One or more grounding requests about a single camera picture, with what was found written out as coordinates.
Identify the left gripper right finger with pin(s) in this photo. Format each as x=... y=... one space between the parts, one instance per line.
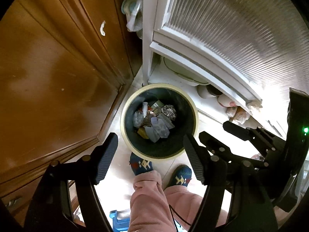
x=200 y=159

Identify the black trash bin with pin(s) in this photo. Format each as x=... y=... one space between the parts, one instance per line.
x=157 y=96

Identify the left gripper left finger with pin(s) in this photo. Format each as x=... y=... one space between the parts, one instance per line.
x=102 y=157

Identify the pink trouser legs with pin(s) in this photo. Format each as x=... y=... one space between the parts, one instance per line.
x=156 y=209

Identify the aluminium foil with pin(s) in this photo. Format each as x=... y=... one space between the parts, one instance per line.
x=169 y=111

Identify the white plastic bottle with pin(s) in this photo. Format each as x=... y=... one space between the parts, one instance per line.
x=145 y=109

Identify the blue plastic stool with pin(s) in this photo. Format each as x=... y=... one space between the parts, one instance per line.
x=120 y=220

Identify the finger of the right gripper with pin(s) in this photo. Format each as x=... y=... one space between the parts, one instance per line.
x=217 y=148
x=255 y=136

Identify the right blue slipper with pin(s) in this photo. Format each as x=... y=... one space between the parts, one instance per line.
x=181 y=176

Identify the purple white eye-drop box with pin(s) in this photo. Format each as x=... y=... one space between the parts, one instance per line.
x=159 y=128

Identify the blue slipper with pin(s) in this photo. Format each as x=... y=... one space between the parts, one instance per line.
x=181 y=176
x=139 y=165

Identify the clear plastic bag ball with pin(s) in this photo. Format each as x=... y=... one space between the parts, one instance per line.
x=138 y=118

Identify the left blue slipper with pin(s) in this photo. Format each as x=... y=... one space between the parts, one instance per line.
x=139 y=165

